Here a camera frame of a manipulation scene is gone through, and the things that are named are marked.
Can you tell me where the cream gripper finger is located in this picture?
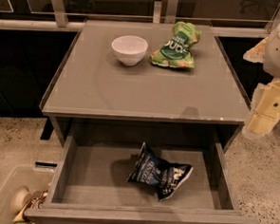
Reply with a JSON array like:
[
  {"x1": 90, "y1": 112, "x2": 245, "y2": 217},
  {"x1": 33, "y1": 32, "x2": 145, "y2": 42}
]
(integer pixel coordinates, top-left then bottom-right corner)
[
  {"x1": 243, "y1": 38, "x2": 267, "y2": 64},
  {"x1": 241, "y1": 90, "x2": 280, "y2": 140}
]

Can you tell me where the blue chip bag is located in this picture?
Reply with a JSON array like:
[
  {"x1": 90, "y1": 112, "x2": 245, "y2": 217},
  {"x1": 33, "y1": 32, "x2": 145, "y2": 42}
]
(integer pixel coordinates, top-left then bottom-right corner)
[{"x1": 127, "y1": 142, "x2": 194, "y2": 201}]

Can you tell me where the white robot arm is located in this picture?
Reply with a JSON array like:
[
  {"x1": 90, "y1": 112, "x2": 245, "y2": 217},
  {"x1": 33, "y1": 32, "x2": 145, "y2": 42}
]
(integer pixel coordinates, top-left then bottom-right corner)
[{"x1": 241, "y1": 23, "x2": 280, "y2": 140}]

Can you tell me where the green chip bag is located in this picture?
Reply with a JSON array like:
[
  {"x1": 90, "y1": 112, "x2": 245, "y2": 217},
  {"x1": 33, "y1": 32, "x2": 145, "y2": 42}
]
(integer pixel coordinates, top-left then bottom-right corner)
[{"x1": 150, "y1": 21, "x2": 201, "y2": 69}]

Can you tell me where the grey cabinet with counter top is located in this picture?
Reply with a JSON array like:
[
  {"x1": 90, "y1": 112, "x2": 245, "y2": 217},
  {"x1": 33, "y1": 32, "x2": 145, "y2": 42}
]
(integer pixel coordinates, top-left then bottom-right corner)
[{"x1": 41, "y1": 20, "x2": 249, "y2": 134}]

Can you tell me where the open grey top drawer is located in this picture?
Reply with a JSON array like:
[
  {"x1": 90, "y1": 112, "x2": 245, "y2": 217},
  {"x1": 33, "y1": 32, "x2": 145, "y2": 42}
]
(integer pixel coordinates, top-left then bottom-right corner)
[{"x1": 24, "y1": 132, "x2": 265, "y2": 224}]

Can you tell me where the white bowl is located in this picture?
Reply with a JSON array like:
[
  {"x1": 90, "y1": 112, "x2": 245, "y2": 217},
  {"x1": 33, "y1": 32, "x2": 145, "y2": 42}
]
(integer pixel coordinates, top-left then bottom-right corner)
[{"x1": 112, "y1": 35, "x2": 148, "y2": 65}]

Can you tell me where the beige suction cup toy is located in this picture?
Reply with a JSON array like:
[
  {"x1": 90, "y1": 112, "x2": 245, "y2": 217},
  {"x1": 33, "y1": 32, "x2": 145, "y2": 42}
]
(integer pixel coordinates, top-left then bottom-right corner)
[{"x1": 9, "y1": 186, "x2": 42, "y2": 215}]

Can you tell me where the metal railing frame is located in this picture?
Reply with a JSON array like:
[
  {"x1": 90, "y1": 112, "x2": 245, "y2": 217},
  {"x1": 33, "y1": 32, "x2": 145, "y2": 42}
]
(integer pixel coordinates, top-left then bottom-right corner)
[{"x1": 0, "y1": 0, "x2": 280, "y2": 38}]

